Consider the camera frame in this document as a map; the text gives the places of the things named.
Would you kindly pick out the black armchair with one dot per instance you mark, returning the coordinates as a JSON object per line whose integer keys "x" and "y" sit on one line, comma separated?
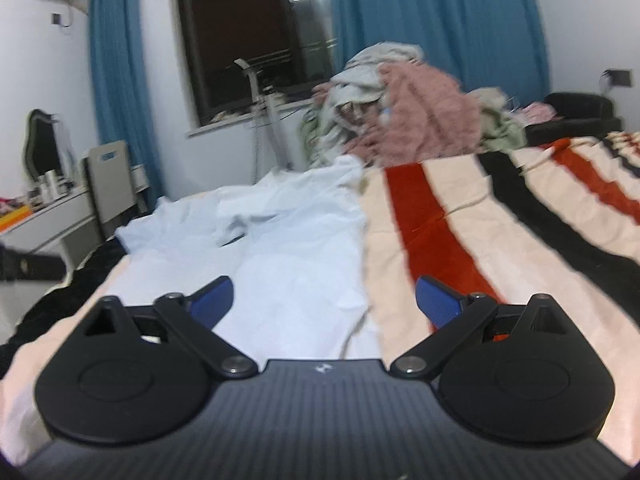
{"x": 577, "y": 115}

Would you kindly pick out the white desk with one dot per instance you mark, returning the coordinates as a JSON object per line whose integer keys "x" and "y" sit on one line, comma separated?
{"x": 66, "y": 228}

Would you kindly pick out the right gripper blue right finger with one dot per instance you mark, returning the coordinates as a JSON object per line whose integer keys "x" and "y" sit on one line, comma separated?
{"x": 457, "y": 319}

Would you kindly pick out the white shirt garment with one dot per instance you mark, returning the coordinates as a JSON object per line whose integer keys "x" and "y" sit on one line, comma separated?
{"x": 293, "y": 247}

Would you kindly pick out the striped fleece bed blanket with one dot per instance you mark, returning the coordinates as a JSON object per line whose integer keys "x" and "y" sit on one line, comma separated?
{"x": 562, "y": 219}

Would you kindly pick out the wall socket with plug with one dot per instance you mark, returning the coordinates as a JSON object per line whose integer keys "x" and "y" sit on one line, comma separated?
{"x": 615, "y": 78}

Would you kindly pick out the black desk mirror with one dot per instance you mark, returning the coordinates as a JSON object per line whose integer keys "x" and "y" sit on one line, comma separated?
{"x": 47, "y": 147}

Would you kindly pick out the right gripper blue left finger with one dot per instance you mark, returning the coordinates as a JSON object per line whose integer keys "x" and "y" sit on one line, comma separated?
{"x": 192, "y": 320}

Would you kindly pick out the dark window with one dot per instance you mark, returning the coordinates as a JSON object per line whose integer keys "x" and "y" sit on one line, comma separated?
{"x": 288, "y": 44}

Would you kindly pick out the green blanket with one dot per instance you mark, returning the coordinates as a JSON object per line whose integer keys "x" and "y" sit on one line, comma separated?
{"x": 499, "y": 132}

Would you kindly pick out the blue curtain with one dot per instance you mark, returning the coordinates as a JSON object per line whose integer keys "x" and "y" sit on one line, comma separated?
{"x": 482, "y": 43}
{"x": 120, "y": 89}

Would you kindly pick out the grey white clothes heap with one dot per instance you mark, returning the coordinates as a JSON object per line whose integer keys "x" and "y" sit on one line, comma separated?
{"x": 350, "y": 104}

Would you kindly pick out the blue curtain right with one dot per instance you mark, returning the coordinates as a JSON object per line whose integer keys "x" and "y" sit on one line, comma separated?
{"x": 482, "y": 43}

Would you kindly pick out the blue curtain left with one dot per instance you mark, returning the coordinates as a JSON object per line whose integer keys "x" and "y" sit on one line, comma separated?
{"x": 120, "y": 89}

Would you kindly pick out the pink fluffy blanket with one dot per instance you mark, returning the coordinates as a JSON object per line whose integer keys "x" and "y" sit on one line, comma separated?
{"x": 429, "y": 117}

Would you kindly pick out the small pink garment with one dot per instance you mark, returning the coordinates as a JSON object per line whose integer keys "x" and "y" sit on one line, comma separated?
{"x": 536, "y": 113}

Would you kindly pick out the garment steamer stand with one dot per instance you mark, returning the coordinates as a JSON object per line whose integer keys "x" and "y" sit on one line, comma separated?
{"x": 265, "y": 115}

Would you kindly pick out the grey chair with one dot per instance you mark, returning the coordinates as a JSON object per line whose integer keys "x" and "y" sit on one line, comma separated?
{"x": 116, "y": 188}

